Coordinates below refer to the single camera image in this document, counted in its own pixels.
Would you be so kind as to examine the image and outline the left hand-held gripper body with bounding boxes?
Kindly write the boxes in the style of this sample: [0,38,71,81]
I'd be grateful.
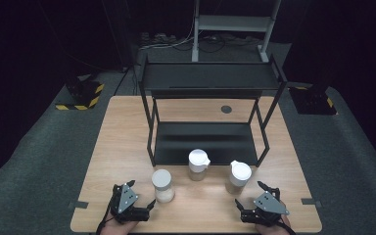
[109,183,151,225]

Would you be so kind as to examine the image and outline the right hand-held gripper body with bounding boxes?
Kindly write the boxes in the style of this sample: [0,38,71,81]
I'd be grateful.
[240,190,291,227]

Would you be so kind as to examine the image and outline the glass jar of white powder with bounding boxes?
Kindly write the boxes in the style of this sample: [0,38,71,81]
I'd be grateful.
[151,168,176,204]

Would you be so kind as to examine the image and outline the glass jar of brown powder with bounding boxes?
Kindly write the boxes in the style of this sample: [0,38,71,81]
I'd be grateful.
[224,160,253,196]
[188,148,212,182]

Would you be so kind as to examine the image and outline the black metal two-tier rack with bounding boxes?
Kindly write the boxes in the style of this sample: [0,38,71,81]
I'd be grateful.
[138,53,289,168]

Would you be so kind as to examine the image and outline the person's right hand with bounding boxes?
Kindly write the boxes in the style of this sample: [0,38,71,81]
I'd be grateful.
[255,214,292,235]

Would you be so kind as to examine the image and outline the person's left hand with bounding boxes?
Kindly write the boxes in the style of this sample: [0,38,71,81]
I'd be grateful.
[99,217,139,235]

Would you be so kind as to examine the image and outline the grey tape strip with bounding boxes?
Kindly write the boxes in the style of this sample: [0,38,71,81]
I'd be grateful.
[68,200,90,210]
[301,197,323,209]

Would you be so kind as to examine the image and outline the yellow-black striped stand base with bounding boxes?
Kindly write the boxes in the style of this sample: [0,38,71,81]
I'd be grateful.
[55,75,106,112]
[288,82,338,116]

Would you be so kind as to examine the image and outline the black power strip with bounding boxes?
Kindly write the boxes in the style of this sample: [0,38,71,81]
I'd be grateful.
[140,31,178,46]

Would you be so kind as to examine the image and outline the grey metal stand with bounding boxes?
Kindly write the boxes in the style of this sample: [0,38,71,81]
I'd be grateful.
[191,0,282,64]

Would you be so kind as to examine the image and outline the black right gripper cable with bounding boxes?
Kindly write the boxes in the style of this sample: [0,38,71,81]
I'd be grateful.
[276,217,298,235]

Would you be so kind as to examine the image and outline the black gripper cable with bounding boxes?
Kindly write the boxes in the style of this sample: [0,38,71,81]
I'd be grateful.
[276,217,298,235]
[95,195,116,235]

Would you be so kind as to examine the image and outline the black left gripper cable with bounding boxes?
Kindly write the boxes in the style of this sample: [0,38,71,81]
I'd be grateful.
[95,195,116,235]

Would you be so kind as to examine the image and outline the bundle of floor cables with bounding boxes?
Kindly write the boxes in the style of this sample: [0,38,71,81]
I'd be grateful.
[140,30,262,54]

